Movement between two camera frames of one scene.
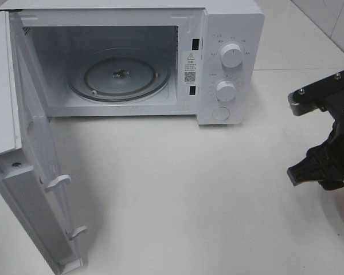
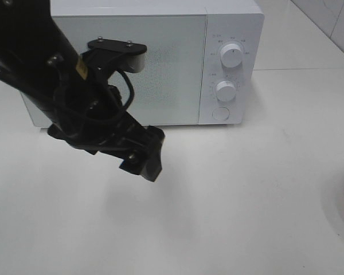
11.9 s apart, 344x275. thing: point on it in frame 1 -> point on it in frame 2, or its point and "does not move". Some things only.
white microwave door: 22,161 -> 167,90
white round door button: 221,114 does not move
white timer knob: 226,90 does not move
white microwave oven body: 147,58 does not move
